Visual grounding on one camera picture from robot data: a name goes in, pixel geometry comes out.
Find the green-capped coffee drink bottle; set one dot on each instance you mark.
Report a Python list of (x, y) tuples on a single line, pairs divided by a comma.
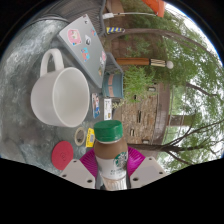
[(111, 156)]

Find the white sticker sheet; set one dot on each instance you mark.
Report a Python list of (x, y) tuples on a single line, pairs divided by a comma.
[(107, 109)]

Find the blue yellow striped bollard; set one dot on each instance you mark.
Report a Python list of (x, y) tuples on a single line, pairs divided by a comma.
[(115, 30)]

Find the green plant in blue pot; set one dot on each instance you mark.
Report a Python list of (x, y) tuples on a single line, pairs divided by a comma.
[(113, 85)]

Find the orange patio umbrella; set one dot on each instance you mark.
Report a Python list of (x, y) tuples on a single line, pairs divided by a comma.
[(155, 6)]

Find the yellow square card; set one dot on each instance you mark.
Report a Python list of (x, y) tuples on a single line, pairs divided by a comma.
[(90, 137)]

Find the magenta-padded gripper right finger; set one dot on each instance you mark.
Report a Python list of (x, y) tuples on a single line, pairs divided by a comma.
[(146, 171)]

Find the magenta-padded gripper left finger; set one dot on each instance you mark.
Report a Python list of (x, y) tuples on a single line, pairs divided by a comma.
[(77, 173)]

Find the flat round red coaster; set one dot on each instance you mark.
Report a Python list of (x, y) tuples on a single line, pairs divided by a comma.
[(62, 155)]

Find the silver laptop with stickers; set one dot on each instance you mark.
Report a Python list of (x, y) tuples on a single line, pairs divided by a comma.
[(83, 43)]

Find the wooden lamp post with globe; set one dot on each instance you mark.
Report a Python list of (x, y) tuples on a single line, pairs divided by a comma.
[(133, 61)]

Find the black wall lamp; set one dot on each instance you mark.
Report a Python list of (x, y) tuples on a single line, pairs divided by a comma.
[(151, 88)]

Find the grey metal mesh chair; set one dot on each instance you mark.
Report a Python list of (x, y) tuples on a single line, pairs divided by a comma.
[(76, 10), (113, 65)]

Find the white ceramic mug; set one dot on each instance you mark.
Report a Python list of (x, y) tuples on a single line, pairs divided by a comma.
[(63, 96)]

